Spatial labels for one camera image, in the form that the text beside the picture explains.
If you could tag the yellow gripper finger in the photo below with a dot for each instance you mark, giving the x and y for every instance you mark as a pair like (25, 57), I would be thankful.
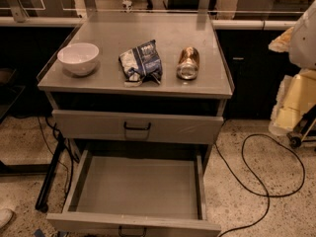
(295, 97)

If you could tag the gold soda can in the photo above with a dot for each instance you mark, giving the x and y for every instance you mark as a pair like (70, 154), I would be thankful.
(188, 65)

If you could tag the white shoe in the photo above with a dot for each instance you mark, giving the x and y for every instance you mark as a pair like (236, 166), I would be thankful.
(6, 215)

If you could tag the black table leg frame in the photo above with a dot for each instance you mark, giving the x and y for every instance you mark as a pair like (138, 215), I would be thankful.
(48, 170)

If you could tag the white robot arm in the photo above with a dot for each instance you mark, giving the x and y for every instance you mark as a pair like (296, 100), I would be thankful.
(299, 42)

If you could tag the grey drawer cabinet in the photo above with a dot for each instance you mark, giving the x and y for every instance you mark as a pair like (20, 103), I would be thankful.
(103, 89)

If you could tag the black wheeled cart base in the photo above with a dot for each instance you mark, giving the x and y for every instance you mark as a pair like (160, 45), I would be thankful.
(303, 134)

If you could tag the closed upper grey drawer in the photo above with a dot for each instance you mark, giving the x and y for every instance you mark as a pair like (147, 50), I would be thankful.
(138, 127)

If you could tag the open middle grey drawer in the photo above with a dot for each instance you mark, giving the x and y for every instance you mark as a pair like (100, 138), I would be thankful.
(137, 196)

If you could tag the white ceramic bowl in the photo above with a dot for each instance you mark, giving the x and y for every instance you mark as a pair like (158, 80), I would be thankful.
(79, 58)

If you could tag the blue chip bag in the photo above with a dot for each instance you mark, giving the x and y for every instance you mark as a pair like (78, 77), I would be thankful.
(141, 63)

